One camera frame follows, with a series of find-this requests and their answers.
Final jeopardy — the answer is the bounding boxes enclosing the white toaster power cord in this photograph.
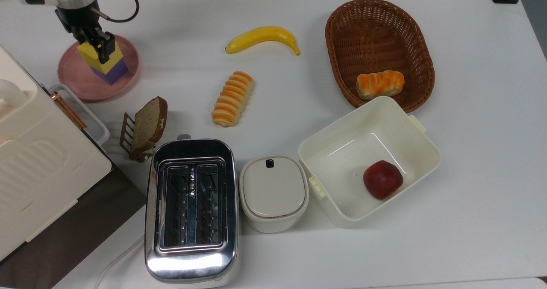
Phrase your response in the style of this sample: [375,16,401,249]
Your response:
[93,235,146,289]

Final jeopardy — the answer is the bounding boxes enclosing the yellow banana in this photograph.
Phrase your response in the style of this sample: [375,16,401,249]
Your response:
[225,26,301,56]

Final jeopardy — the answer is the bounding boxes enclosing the white square plastic bin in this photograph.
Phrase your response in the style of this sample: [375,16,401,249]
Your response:
[297,95,442,229]

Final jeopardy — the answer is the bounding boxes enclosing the brown wicker basket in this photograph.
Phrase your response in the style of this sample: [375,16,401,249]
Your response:
[325,0,436,114]

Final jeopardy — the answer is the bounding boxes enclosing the yellow cube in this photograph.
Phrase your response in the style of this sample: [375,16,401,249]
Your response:
[77,40,124,75]

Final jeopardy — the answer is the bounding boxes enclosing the cream chrome toaster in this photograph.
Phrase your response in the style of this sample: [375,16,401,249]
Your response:
[144,134,240,288]

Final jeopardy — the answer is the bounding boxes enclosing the brown crust bread slice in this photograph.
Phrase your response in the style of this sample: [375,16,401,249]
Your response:
[129,96,168,159]

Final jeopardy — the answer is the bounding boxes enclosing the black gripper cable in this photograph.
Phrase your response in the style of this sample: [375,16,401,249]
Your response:
[91,0,141,24]

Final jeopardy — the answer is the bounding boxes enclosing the red apple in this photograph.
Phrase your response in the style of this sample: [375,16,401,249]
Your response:
[363,160,404,201]

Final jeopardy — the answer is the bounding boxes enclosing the short orange striped bread roll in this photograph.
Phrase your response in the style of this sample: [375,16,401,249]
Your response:
[356,69,406,101]

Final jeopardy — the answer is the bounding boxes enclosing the long orange striped bread roll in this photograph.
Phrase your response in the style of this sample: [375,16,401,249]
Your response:
[211,70,255,128]

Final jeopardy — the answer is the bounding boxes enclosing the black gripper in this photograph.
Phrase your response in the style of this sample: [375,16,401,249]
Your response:
[54,5,116,65]

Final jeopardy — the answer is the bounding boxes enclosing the purple cube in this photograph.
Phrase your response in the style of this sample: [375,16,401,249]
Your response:
[91,58,129,86]

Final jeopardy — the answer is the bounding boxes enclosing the brown toast rack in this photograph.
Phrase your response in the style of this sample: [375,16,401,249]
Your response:
[119,112,157,164]

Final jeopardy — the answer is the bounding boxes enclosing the pink plate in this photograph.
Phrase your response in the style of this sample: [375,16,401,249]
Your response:
[57,35,140,103]

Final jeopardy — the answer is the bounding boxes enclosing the small cream lidded container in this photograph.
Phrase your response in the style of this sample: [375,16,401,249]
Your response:
[238,154,310,234]

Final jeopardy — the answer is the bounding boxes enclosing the copper cabinet handle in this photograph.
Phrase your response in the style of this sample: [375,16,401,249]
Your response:
[51,91,88,130]

